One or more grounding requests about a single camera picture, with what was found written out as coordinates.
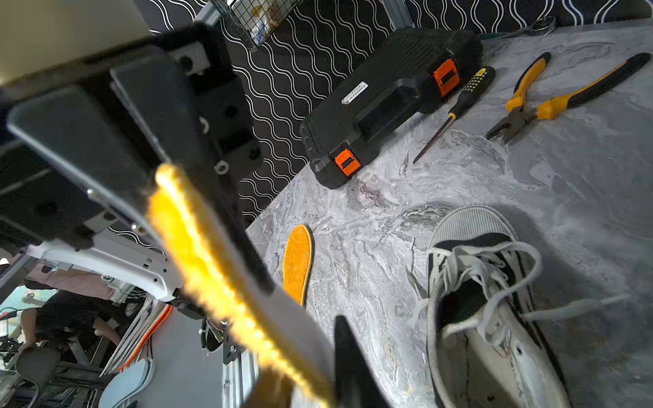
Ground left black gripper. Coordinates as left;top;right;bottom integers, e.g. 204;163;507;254
1;23;262;253

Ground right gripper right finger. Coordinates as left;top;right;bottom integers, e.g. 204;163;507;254
334;316;389;408

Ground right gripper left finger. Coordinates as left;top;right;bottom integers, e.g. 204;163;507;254
193;170;335;388

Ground orange insole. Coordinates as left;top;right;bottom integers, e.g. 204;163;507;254
282;224;314;307
146;164;336;407

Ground black white sneaker with laces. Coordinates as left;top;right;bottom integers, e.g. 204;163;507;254
415;205;622;407

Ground black plastic tool case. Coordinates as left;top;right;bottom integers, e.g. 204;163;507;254
300;27;483;190

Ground yellow black pliers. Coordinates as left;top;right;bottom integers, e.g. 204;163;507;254
485;52;651;145

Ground black yellow screwdriver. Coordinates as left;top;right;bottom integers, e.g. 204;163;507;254
413;66;496;164

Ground black wire corner basket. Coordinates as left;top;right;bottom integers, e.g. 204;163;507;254
211;0;302;50

